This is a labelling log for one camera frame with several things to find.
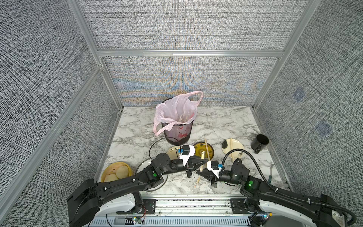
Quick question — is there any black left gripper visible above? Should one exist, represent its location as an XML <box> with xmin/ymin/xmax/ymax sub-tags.
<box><xmin>160</xmin><ymin>155</ymin><xmax>207</xmax><ymax>179</ymax></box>

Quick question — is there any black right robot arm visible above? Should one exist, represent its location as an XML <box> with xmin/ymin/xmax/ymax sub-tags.
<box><xmin>194</xmin><ymin>159</ymin><xmax>357</xmax><ymax>227</ymax></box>

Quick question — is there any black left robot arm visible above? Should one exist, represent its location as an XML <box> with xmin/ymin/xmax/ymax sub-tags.
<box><xmin>67</xmin><ymin>153</ymin><xmax>207</xmax><ymax>227</ymax></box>

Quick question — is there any wrapped chopsticks pile on table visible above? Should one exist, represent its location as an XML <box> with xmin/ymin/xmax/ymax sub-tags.
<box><xmin>192</xmin><ymin>177</ymin><xmax>201</xmax><ymax>191</ymax></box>

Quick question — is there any yellow patterned black plate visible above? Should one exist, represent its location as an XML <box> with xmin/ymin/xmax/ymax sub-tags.
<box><xmin>194</xmin><ymin>142</ymin><xmax>215</xmax><ymax>160</ymax></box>

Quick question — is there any cream small plate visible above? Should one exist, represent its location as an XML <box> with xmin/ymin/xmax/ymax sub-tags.
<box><xmin>166</xmin><ymin>146</ymin><xmax>180</xmax><ymax>160</ymax></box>

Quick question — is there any black mesh trash bin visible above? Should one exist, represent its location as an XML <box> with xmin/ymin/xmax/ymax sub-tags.
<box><xmin>163</xmin><ymin>121</ymin><xmax>194</xmax><ymax>146</ymax></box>

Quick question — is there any pink plastic trash bag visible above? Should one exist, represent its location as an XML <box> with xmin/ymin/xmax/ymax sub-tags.
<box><xmin>153</xmin><ymin>91</ymin><xmax>204</xmax><ymax>136</ymax></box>

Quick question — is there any black mug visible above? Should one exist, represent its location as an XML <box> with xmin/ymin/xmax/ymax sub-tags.
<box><xmin>251</xmin><ymin>134</ymin><xmax>269</xmax><ymax>154</ymax></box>

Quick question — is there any steamed bun upper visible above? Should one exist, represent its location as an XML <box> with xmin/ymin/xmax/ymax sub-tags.
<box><xmin>116</xmin><ymin>166</ymin><xmax>130</xmax><ymax>179</ymax></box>

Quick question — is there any steamed bun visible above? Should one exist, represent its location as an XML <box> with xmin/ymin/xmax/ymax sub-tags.
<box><xmin>104</xmin><ymin>174</ymin><xmax>119</xmax><ymax>183</ymax></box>
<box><xmin>116</xmin><ymin>166</ymin><xmax>130</xmax><ymax>179</ymax></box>

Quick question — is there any yellow steamer basket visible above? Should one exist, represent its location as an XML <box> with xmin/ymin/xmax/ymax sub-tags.
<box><xmin>101</xmin><ymin>162</ymin><xmax>133</xmax><ymax>183</ymax></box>

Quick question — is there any steamed bun lower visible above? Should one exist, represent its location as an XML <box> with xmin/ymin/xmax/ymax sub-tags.
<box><xmin>104</xmin><ymin>174</ymin><xmax>119</xmax><ymax>183</ymax></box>

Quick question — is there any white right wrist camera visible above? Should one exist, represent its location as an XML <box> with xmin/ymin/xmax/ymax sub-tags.
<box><xmin>207</xmin><ymin>160</ymin><xmax>225</xmax><ymax>179</ymax></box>

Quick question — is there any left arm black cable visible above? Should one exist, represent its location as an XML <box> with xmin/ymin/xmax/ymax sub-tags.
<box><xmin>148</xmin><ymin>137</ymin><xmax>182</xmax><ymax>159</ymax></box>

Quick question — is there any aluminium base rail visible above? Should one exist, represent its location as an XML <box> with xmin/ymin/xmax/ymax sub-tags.
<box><xmin>75</xmin><ymin>195</ymin><xmax>310</xmax><ymax>227</ymax></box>

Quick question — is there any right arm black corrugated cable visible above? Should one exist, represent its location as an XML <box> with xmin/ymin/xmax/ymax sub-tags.
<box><xmin>221</xmin><ymin>148</ymin><xmax>357</xmax><ymax>226</ymax></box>

